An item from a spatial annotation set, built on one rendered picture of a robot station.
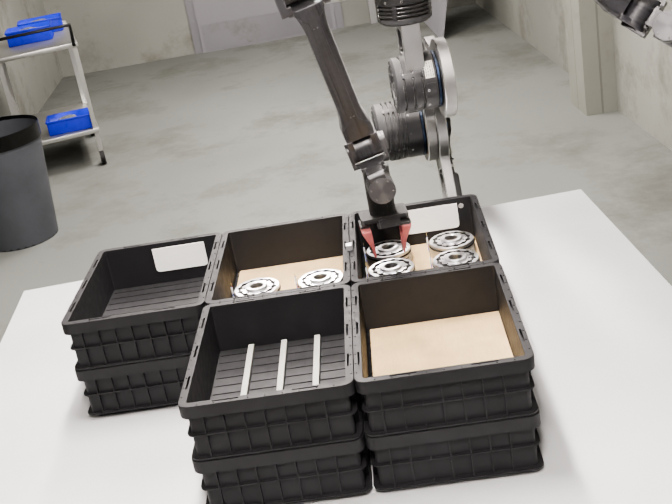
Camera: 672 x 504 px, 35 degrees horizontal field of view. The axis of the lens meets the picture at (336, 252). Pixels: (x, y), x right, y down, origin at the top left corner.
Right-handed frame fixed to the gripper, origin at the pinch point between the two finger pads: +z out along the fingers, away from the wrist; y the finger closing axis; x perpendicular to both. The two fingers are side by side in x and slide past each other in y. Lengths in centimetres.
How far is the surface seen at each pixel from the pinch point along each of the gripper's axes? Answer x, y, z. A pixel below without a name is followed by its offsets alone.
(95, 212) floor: 341, -126, 85
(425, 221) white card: 16.5, 10.9, 1.5
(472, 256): -2.5, 17.5, 4.3
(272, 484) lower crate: -57, -32, 15
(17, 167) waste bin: 303, -149, 42
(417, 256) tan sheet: 9.9, 7.0, 7.0
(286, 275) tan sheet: 13.2, -23.4, 6.5
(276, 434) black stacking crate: -57, -29, 5
